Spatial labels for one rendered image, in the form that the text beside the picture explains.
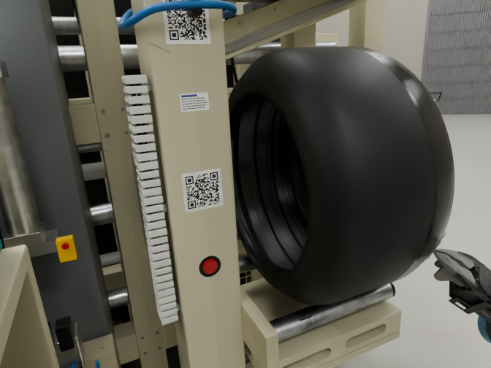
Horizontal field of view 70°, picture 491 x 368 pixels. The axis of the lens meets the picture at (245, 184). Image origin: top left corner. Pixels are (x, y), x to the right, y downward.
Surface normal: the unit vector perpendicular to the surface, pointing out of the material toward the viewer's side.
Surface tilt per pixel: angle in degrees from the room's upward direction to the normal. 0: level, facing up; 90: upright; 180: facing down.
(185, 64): 90
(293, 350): 0
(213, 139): 90
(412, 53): 90
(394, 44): 90
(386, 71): 36
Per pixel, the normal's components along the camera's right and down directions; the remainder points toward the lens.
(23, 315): 0.42, 0.25
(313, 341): -0.05, -0.95
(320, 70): -0.07, -0.61
